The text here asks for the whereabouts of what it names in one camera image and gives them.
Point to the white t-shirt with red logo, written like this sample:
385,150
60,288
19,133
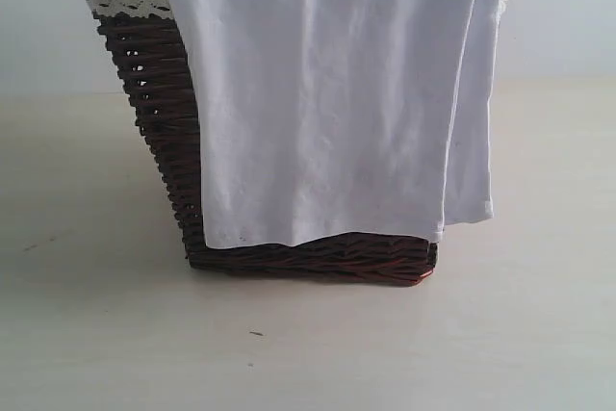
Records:
323,117

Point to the dark brown wicker basket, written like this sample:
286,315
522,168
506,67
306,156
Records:
151,61

